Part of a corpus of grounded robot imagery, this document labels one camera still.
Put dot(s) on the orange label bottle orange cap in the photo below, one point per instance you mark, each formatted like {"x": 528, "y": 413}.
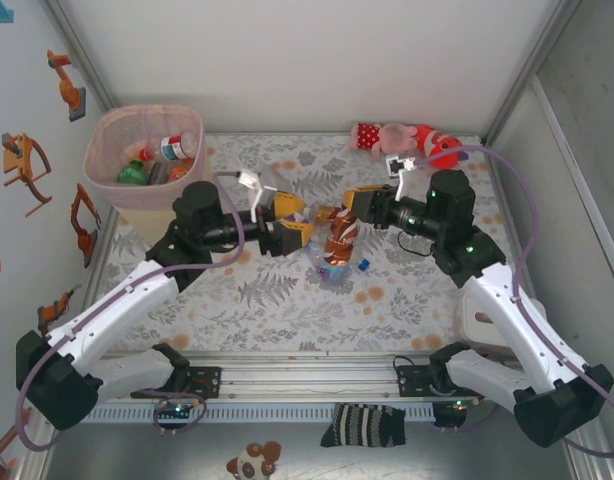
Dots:
{"x": 179, "y": 172}

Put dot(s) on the red fish plush toy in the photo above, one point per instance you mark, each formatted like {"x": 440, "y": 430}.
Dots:
{"x": 442, "y": 145}

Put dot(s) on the clear bottle blue purple label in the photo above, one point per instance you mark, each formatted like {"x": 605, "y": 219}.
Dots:
{"x": 314, "y": 252}

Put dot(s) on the black white striped sock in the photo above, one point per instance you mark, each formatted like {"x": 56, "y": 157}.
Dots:
{"x": 362, "y": 425}

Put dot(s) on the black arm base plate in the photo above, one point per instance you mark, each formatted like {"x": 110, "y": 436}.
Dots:
{"x": 212, "y": 380}
{"x": 412, "y": 380}

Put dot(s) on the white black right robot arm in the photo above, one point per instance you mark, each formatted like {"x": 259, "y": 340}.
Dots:
{"x": 517, "y": 320}

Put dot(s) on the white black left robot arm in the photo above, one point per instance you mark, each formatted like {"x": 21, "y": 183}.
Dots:
{"x": 112, "y": 310}

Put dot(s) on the brown coffee drink bottle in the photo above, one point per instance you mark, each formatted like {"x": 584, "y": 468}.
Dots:
{"x": 342, "y": 240}

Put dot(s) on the loose blue bottle cap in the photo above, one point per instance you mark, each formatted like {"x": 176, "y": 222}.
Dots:
{"x": 364, "y": 264}

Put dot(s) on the beige slatted plastic bin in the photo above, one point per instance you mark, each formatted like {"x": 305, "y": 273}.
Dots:
{"x": 132, "y": 220}

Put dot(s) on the white tissue box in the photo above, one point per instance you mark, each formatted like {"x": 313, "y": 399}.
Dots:
{"x": 474, "y": 330}

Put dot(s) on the orange claw machine wall sticker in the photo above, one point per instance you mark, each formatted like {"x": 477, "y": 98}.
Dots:
{"x": 17, "y": 165}

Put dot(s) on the blue wall sticker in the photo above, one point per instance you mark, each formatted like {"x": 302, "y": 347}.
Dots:
{"x": 4, "y": 15}

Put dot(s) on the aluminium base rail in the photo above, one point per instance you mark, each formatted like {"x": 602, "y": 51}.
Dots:
{"x": 312, "y": 380}

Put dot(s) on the large green plastic bottle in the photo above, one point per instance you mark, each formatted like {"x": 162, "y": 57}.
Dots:
{"x": 133, "y": 172}

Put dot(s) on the white label bottle red cap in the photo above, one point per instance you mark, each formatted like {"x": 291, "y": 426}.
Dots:
{"x": 174, "y": 147}

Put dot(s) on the aluminium corner post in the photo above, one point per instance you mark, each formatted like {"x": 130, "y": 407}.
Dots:
{"x": 84, "y": 55}
{"x": 529, "y": 70}

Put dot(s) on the aluminium side rail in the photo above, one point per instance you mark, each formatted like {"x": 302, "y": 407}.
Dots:
{"x": 99, "y": 265}

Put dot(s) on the black controller board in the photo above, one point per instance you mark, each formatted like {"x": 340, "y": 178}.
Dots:
{"x": 177, "y": 410}
{"x": 449, "y": 415}

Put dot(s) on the brown white dog plush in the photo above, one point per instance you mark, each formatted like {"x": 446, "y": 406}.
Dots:
{"x": 252, "y": 465}

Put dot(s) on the grey wall panel trim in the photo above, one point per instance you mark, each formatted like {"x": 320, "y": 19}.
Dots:
{"x": 569, "y": 150}

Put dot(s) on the pink pig plush toy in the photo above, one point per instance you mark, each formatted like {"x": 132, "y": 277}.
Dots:
{"x": 387, "y": 137}

